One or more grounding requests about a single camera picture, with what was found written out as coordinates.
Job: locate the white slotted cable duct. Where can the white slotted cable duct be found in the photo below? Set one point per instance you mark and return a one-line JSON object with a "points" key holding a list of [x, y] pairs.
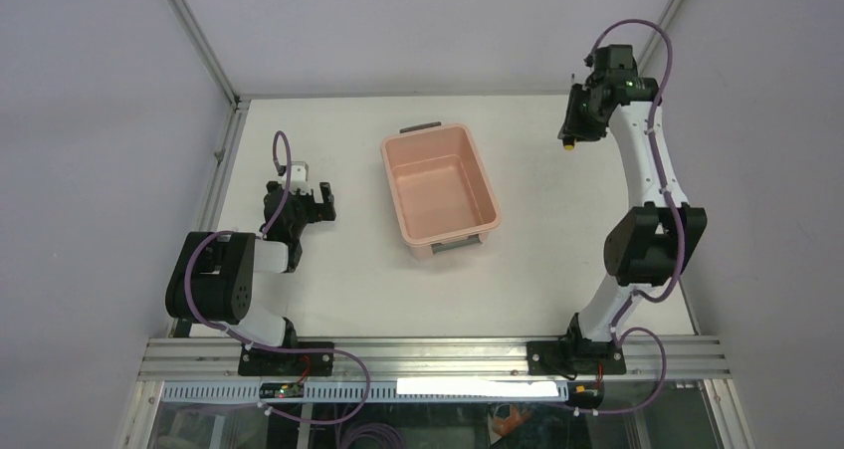
{"points": [[402, 390]]}

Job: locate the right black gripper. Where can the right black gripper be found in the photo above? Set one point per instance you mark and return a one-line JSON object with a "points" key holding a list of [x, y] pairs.
{"points": [[572, 126]]}

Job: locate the aluminium front rail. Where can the aluminium front rail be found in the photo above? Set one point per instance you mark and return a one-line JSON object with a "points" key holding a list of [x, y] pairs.
{"points": [[390, 358]]}

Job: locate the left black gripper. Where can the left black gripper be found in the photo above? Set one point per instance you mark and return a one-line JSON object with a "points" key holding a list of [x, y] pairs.
{"points": [[317, 211]]}

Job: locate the pink plastic bin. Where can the pink plastic bin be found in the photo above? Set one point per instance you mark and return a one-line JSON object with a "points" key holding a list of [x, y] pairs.
{"points": [[441, 192]]}

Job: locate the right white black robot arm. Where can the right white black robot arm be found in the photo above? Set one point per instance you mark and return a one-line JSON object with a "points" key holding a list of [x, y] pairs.
{"points": [[647, 251]]}

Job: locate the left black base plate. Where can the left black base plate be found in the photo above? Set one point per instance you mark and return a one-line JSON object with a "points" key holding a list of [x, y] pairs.
{"points": [[316, 361]]}

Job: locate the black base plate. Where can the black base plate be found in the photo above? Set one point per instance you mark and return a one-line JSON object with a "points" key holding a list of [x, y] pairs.
{"points": [[316, 361], [562, 357]]}

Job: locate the orange object below table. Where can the orange object below table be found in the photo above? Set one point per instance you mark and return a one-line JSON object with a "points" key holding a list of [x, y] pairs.
{"points": [[505, 418]]}

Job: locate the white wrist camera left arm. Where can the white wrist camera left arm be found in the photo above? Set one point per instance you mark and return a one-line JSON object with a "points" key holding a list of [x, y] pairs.
{"points": [[295, 178]]}

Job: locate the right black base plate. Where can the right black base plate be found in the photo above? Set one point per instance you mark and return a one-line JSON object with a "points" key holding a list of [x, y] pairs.
{"points": [[562, 357]]}

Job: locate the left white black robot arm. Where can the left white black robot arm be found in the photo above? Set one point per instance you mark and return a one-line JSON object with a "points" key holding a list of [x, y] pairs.
{"points": [[213, 284]]}

